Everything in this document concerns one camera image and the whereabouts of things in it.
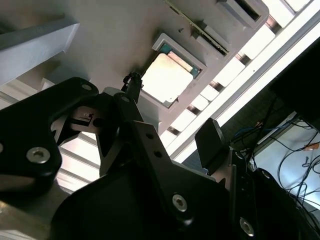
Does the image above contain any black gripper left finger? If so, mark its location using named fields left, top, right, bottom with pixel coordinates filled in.
left=0, top=71, right=195, bottom=228

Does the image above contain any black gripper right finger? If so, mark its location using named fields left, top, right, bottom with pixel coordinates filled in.
left=194, top=118, right=281, bottom=240

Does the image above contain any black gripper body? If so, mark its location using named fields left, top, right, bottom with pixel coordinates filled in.
left=49, top=166, right=233, bottom=240

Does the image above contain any silver CPU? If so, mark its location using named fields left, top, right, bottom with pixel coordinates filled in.
left=142, top=44, right=202, bottom=104

